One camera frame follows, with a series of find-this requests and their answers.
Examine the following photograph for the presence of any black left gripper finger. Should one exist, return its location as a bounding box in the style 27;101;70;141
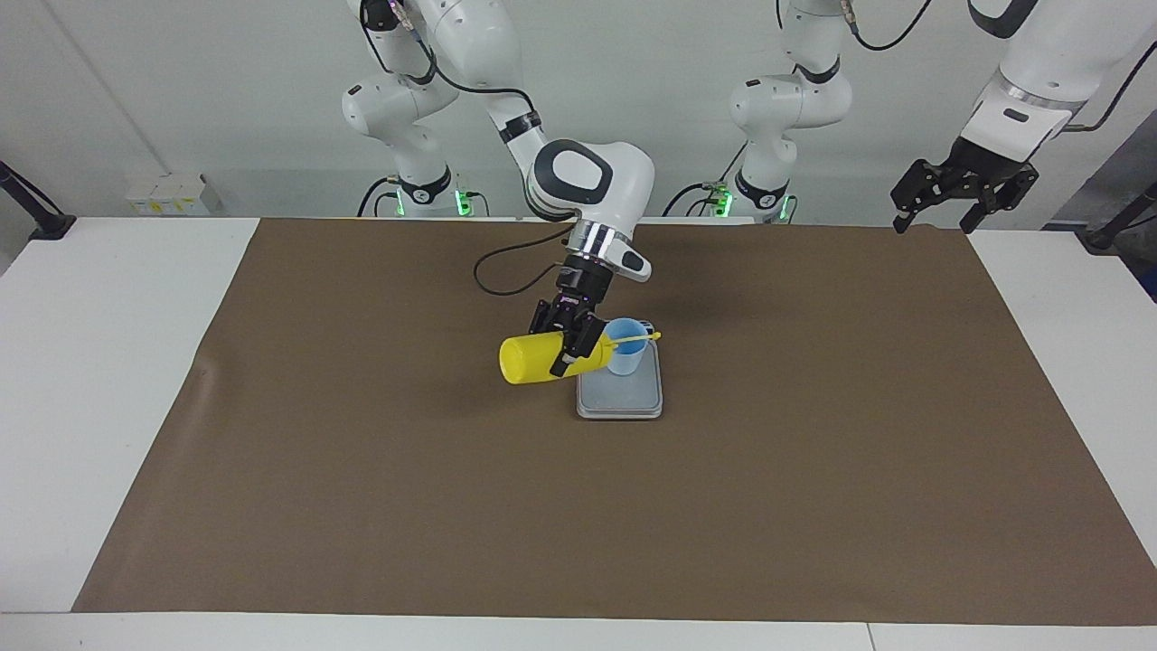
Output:
889;159;947;234
960;171;1040;235

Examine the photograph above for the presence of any yellow squeeze bottle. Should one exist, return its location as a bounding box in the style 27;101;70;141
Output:
498;329;663;387

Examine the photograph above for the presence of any light blue plastic cup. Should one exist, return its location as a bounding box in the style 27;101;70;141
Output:
603;316;651;377

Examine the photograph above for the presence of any silver digital kitchen scale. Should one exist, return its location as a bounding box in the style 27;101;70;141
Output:
575;317;666;422

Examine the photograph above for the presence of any black clamp stand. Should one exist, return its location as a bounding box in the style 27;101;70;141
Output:
1076;181;1157;253
0;160;79;241

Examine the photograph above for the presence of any brown table mat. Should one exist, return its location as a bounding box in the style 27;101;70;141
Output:
72;216;1157;627

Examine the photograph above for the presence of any black base cable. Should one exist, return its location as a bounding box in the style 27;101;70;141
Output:
663;140;751;219
356;175;400;219

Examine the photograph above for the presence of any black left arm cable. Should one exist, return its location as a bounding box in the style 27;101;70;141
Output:
841;0;1157;133

